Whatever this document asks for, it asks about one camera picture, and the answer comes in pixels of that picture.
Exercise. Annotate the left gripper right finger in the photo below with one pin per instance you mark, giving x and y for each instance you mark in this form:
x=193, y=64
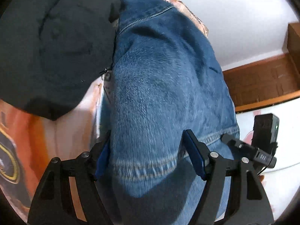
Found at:
x=198, y=153

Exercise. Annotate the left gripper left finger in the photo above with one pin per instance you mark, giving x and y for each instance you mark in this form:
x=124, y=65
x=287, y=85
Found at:
x=101, y=155

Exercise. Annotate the blue denim jacket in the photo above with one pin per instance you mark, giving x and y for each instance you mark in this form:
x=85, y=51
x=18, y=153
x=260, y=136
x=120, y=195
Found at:
x=166, y=79

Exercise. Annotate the comic print bed sheet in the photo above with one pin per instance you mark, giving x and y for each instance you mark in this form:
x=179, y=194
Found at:
x=29, y=142

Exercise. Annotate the black folded garment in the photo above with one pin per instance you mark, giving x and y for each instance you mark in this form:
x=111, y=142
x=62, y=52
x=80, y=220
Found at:
x=52, y=50

